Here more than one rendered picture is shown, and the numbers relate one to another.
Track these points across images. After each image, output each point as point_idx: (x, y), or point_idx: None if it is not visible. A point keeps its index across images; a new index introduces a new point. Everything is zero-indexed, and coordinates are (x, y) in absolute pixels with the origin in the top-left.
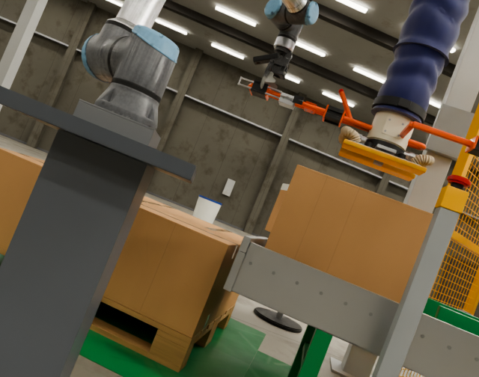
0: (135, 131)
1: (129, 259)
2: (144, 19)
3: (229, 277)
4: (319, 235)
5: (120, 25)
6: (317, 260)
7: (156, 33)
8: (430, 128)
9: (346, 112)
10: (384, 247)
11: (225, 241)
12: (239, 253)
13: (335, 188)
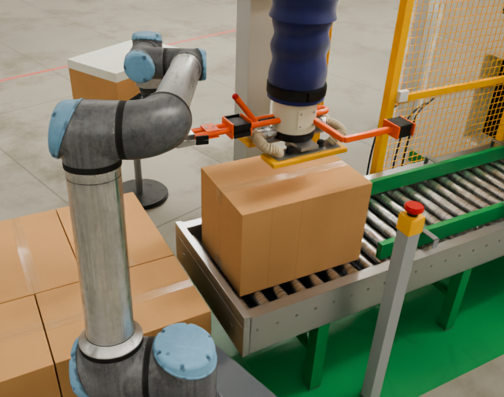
0: None
1: None
2: (132, 320)
3: (244, 348)
4: (281, 254)
5: (124, 357)
6: (286, 269)
7: (205, 362)
8: (360, 136)
9: (248, 116)
10: (332, 229)
11: (191, 297)
12: (246, 331)
13: (283, 213)
